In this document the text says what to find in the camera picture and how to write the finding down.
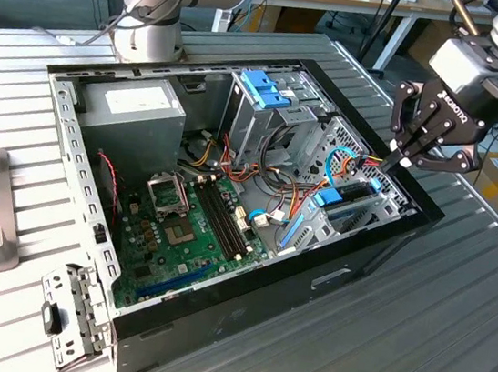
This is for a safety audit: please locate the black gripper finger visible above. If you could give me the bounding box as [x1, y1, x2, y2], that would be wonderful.
[381, 77, 443, 175]
[393, 113, 488, 180]

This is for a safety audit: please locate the coloured power wire black plug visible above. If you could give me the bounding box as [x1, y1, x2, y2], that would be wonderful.
[341, 146, 401, 184]

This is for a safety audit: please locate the hard disk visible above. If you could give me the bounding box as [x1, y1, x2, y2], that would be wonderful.
[281, 167, 384, 263]

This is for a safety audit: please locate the grey metal disk bay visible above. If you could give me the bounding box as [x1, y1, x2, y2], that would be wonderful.
[274, 167, 420, 275]

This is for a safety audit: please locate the black tripod stand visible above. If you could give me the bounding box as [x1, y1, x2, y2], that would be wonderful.
[355, 0, 411, 78]

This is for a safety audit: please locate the blue plastic drive latch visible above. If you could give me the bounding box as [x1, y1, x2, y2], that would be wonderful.
[236, 67, 306, 116]

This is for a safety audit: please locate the grey metal drive cage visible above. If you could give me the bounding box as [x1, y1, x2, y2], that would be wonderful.
[214, 61, 338, 183]

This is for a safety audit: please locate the black RAM slot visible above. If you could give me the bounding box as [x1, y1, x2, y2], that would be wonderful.
[187, 177, 250, 263]
[200, 175, 260, 256]

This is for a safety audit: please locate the metal socket cover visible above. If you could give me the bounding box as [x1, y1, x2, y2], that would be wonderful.
[141, 170, 195, 226]

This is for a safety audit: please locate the black open PC case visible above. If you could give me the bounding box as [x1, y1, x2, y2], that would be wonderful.
[6, 25, 464, 372]

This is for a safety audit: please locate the grey power supply unit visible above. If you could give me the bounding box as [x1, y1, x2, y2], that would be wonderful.
[66, 67, 193, 191]

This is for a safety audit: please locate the blue expansion slot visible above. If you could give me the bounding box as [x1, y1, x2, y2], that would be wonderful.
[135, 252, 215, 310]

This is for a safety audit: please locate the green motherboard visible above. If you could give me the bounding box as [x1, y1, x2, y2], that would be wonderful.
[107, 163, 276, 326]

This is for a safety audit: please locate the metal expansion card retainer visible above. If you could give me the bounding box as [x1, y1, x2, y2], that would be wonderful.
[30, 259, 124, 372]

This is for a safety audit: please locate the black latch tab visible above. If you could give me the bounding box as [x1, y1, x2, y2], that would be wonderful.
[38, 300, 67, 337]

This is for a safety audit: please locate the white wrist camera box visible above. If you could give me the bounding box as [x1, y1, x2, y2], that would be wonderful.
[424, 34, 496, 98]

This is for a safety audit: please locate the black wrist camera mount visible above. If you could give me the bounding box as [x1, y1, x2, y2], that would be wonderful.
[451, 32, 498, 73]

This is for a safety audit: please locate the blue wire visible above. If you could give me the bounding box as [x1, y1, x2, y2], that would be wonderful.
[320, 143, 360, 190]
[246, 207, 290, 231]

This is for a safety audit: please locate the black cable brass connector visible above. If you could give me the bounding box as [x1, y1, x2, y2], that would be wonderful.
[443, 0, 484, 41]

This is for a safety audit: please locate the orange red wire bundle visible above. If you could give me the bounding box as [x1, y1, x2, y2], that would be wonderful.
[212, 131, 333, 233]

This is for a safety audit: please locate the yellow black wire bundle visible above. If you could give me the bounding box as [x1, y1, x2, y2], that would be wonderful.
[177, 133, 219, 173]

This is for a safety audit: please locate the red black fan wire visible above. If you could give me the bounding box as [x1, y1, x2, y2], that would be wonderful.
[87, 150, 128, 229]

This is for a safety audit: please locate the black cable with plug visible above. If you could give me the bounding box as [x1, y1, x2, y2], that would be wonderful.
[56, 9, 129, 54]

